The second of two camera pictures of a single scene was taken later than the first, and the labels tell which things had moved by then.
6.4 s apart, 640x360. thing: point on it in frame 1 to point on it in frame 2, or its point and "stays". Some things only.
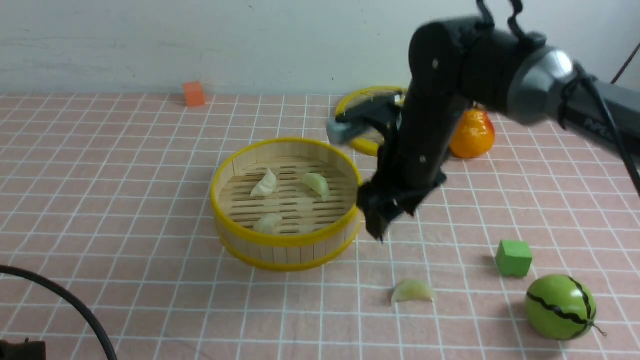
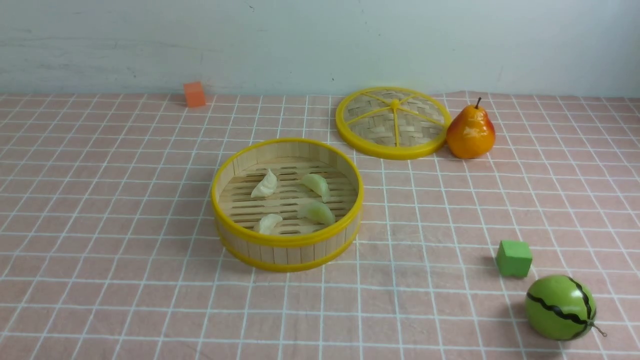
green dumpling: [319, 183] stays
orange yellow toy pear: [474, 135] stays
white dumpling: [267, 185] stays
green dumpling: [414, 289] to [317, 210]
